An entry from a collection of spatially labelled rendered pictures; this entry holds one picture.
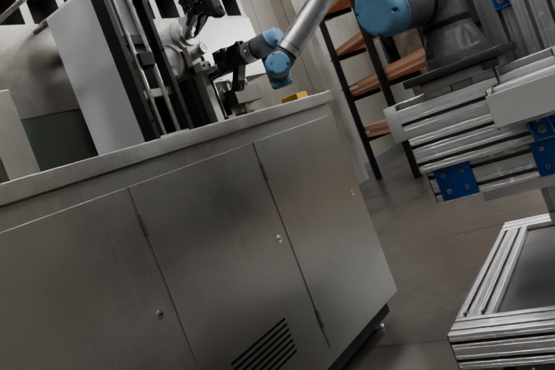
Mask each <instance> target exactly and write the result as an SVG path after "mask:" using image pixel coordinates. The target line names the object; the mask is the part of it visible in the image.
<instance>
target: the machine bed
mask: <svg viewBox="0 0 555 370"><path fill-rule="evenodd" d="M331 101H334V98H333V95H332V92H331V91H330V90H329V91H326V92H321V93H317V94H315V95H311V96H309V97H304V98H300V99H297V100H294V101H291V102H286V103H283V104H279V105H276V106H273V107H268V108H265V109H262V110H259V111H254V112H250V113H248V114H244V115H242V116H236V117H233V118H230V119H227V120H223V121H218V122H216V123H212V124H210V125H206V126H201V127H198V128H195V129H191V130H186V131H184V132H180V133H177V134H174V135H169V136H166V137H163V138H159V139H157V140H151V141H148V142H145V143H142V144H139V145H134V146H131V147H128V148H124V149H119V150H116V151H113V152H110V153H107V154H102V155H98V156H96V157H92V158H90V159H85V160H81V161H78V162H75V163H71V164H66V165H64V166H60V167H58V168H52V169H49V170H46V171H43V172H39V173H34V174H32V175H28V176H25V177H22V178H17V179H14V180H11V181H8V182H4V183H0V207H2V206H6V205H9V204H12V203H14V202H19V201H22V200H25V199H27V198H30V197H35V196H38V195H40V194H43V193H46V192H50V191H53V190H56V189H59V188H62V187H66V186H68V185H71V184H75V183H79V182H82V181H84V180H87V179H90V178H95V177H97V176H100V175H103V174H105V173H110V172H113V171H116V170H118V169H121V168H125V167H128V166H131V165H134V164H138V163H141V162H144V161H146V160H149V159H154V158H157V157H159V156H162V155H165V154H169V153H172V152H175V151H178V150H181V149H185V148H187V147H191V146H194V145H198V144H200V143H203V142H206V141H208V140H214V139H216V138H219V137H222V136H224V135H229V134H232V133H235V132H237V131H240V130H244V129H247V128H250V127H253V126H257V125H260V124H263V123H265V122H269V121H273V120H276V119H278V118H281V117H284V116H289V115H291V114H294V113H297V112H299V111H304V110H307V109H310V108H312V107H317V106H319V105H322V104H325V103H327V102H331Z"/></svg>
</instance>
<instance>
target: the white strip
mask: <svg viewBox="0 0 555 370"><path fill-rule="evenodd" d="M47 26H48V27H49V28H50V31H51V34H52V36H53V38H54V41H55V44H56V46H57V49H58V51H59V55H60V57H61V59H62V61H63V64H64V67H65V70H66V72H67V75H68V76H69V81H70V82H71V85H72V87H73V90H74V93H75V96H76V98H77V100H78V104H79V106H80V108H81V111H82V113H83V116H84V119H85V121H86V123H87V126H88V129H89V131H90V134H91V137H92V140H93V142H94V144H95V146H96V149H97V152H98V155H102V154H107V153H110V152H113V151H116V150H119V149H124V148H128V147H131V146H134V145H139V144H142V143H145V140H144V137H143V135H142V133H141V130H140V127H139V124H138V122H137V120H136V118H135V113H134V112H133V109H132V107H131V104H130V101H129V98H128V97H127V94H126V90H125V88H124V86H123V83H122V81H121V77H120V75H119V73H118V70H117V68H116V65H115V62H114V59H113V58H112V55H111V51H110V49H109V47H108V44H107V41H106V38H105V36H104V34H103V32H102V28H101V26H100V23H99V21H98V19H97V15H96V13H95V11H94V8H93V5H92V2H91V0H69V1H68V2H66V3H65V4H64V5H63V6H62V7H61V8H59V9H58V10H57V11H56V12H54V13H53V14H52V15H50V16H49V17H48V18H47V19H46V20H45V21H43V22H42V23H41V24H39V25H38V27H36V28H35V29H34V30H33V33H34V34H35V35H38V34H39V33H41V32H42V31H43V30H44V29H45V28H46V27H47Z"/></svg>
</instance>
